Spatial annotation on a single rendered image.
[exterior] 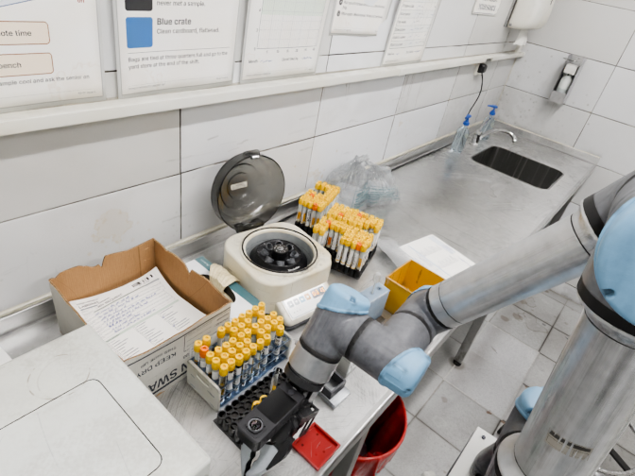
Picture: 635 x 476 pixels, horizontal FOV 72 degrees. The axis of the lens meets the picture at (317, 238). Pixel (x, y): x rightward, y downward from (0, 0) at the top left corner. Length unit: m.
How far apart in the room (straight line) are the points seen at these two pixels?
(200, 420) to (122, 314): 0.29
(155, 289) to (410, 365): 0.65
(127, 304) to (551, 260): 0.84
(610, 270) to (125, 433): 0.52
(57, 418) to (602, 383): 0.58
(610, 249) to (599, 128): 2.61
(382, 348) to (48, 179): 0.71
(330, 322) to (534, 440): 0.30
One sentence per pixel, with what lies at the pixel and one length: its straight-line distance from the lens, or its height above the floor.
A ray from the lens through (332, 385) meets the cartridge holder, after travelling 0.99.
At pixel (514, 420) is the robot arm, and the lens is 0.81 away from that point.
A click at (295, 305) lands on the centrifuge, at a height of 0.92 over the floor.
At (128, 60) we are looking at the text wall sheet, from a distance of 0.98.
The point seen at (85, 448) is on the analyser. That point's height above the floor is 1.17.
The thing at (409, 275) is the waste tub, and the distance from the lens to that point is 1.29.
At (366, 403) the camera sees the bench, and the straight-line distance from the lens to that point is 1.00.
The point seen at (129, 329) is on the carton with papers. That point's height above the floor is 0.94.
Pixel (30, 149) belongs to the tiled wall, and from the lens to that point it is 0.97.
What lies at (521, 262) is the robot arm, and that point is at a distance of 0.65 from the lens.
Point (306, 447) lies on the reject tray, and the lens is 0.92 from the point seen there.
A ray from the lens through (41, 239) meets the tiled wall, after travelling 1.06.
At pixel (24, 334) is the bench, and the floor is 0.87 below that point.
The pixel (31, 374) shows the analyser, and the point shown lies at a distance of 0.66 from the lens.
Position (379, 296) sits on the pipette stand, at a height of 0.97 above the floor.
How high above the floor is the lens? 1.66
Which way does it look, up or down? 34 degrees down
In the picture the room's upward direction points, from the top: 12 degrees clockwise
